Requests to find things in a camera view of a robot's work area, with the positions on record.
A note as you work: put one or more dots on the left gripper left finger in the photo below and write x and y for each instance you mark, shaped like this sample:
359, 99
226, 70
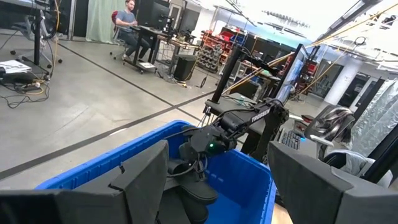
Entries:
143, 186

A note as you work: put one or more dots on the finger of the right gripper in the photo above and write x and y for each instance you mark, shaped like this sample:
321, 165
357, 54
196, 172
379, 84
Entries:
178, 166
199, 168

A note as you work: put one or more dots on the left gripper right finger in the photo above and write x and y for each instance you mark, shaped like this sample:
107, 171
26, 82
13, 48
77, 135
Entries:
311, 193

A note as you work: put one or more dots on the dark rubber slide sandal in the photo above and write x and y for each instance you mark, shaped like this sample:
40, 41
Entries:
196, 214
169, 205
199, 191

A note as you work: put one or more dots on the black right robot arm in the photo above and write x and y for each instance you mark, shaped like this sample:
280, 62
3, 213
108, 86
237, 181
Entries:
261, 115

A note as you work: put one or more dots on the blue plastic bin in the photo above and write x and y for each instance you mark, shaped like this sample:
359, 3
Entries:
242, 186

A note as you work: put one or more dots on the grey jacket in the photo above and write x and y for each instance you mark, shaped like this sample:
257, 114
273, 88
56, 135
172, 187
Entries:
354, 163

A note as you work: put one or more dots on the backlit black keyboard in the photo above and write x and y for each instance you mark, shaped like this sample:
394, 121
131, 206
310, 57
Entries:
290, 140

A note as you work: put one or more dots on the black stand pole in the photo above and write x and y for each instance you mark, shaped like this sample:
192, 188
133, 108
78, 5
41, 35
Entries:
227, 74

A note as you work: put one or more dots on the black box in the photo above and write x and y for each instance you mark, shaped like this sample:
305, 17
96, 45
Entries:
185, 68

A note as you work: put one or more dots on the grey mesh office chair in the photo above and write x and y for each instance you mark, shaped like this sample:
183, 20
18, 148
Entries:
332, 121

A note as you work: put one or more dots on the red parts rack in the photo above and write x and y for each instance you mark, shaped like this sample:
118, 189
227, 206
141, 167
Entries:
211, 53

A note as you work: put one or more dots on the wooden workbench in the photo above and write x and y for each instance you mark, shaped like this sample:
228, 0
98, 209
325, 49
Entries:
177, 43

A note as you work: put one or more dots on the silver foil curtain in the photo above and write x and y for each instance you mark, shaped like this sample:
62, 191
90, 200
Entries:
379, 118

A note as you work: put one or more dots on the tilted flat monitor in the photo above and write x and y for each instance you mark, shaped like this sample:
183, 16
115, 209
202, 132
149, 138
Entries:
292, 74

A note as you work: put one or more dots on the white pillar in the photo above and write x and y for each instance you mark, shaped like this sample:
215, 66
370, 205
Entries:
342, 84

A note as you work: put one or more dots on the black office desk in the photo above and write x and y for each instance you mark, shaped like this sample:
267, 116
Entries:
146, 31

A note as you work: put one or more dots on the black desk monitor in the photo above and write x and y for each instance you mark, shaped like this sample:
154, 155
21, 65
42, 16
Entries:
152, 14

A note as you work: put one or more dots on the person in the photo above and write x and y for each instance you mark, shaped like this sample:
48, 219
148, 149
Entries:
126, 18

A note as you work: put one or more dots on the red office chair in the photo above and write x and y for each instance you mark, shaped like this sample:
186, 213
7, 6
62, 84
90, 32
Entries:
114, 18

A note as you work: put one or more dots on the green curtain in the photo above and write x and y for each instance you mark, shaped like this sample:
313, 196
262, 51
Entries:
99, 21

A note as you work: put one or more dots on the white flat box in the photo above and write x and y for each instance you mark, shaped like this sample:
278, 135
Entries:
14, 66

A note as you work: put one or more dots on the black metal desk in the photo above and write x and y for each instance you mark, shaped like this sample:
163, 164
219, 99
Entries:
37, 37

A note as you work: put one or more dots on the black slanted post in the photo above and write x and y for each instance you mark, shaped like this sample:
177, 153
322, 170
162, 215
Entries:
382, 155

